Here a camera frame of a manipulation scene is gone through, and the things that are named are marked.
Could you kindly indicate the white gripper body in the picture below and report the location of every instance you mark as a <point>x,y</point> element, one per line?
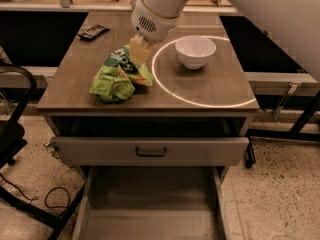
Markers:
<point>154,23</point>

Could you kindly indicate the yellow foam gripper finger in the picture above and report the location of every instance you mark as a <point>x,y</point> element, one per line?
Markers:
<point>140,50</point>

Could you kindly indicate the green rice chip bag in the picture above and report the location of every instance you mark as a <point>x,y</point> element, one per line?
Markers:
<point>117,77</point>

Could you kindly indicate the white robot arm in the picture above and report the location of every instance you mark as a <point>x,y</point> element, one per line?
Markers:
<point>294,25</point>

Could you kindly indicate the grey drawer cabinet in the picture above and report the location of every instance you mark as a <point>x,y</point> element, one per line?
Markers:
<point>218,90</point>

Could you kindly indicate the open middle drawer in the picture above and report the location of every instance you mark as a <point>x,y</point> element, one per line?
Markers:
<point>152,203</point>

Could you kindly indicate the white bowl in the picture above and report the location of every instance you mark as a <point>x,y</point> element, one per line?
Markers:
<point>194,51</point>

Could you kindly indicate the dark candy bar wrapper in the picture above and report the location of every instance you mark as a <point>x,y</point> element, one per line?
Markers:
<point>93,32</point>

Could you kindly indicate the black office chair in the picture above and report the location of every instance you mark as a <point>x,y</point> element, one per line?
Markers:
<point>11,142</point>

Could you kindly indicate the top drawer with black handle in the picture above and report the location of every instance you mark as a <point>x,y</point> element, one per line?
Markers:
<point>133,141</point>

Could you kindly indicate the black table leg frame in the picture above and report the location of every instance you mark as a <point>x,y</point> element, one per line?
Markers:
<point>295,133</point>

